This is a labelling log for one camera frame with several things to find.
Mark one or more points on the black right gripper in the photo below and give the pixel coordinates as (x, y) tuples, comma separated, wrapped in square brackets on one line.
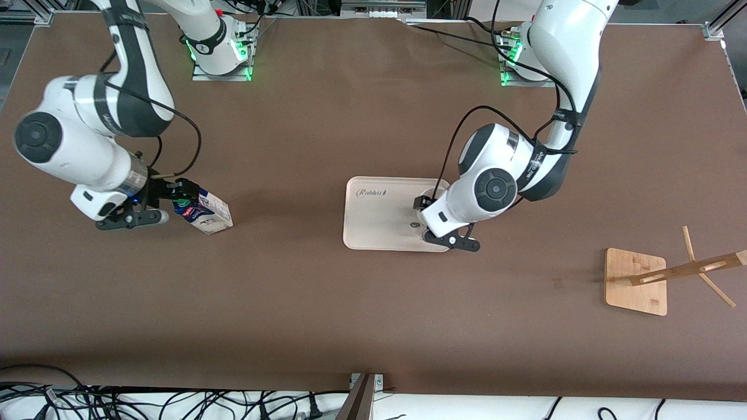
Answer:
[(156, 189)]

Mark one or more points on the blue white milk carton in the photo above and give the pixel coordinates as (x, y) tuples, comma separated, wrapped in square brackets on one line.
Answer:
[(213, 219)]

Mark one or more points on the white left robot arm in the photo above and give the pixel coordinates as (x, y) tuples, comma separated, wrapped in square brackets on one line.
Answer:
[(496, 186)]

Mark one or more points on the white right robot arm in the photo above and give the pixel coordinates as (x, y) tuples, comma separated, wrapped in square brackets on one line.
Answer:
[(76, 151)]

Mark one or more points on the cream rabbit print tray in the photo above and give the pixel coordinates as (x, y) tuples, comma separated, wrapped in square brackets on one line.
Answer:
[(379, 221)]

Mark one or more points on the wooden mug tree rack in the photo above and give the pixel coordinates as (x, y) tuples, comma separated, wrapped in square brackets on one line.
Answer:
[(633, 291)]

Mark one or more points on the aluminium table post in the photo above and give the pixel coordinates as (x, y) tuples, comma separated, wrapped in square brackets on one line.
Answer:
[(357, 402)]

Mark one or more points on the silver table corner bracket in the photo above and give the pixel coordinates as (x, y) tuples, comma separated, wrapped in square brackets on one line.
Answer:
[(713, 30)]

